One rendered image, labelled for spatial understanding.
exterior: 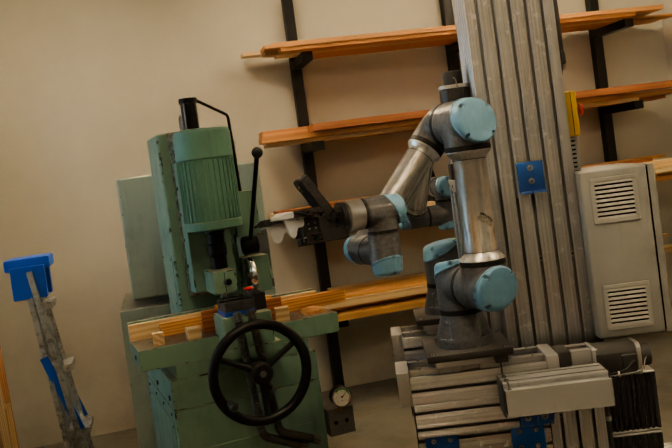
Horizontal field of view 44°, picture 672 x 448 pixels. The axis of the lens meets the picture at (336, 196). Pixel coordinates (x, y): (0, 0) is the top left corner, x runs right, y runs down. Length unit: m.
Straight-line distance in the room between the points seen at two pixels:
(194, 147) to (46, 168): 2.53
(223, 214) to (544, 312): 0.98
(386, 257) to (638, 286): 0.79
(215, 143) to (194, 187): 0.15
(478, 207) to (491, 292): 0.21
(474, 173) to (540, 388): 0.56
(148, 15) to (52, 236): 1.38
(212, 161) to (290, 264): 2.56
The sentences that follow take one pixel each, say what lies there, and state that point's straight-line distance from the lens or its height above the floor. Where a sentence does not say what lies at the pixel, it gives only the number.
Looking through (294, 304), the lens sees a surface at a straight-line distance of 2.65.
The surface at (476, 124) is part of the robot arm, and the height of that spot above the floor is 1.39.
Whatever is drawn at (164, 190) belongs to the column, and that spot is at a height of 1.34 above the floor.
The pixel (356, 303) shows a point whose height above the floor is 0.58.
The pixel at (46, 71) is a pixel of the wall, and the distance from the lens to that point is 5.00.
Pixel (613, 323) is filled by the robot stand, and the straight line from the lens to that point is 2.44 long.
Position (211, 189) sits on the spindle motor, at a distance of 2.49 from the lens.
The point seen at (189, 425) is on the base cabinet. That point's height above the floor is 0.66.
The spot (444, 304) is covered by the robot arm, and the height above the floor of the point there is 0.94.
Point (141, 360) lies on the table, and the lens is 2.41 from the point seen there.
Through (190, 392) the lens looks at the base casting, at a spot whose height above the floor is 0.76.
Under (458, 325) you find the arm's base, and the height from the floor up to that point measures 0.88.
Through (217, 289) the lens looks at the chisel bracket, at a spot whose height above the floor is 1.02.
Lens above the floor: 1.33
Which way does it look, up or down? 2 degrees down
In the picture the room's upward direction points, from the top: 8 degrees counter-clockwise
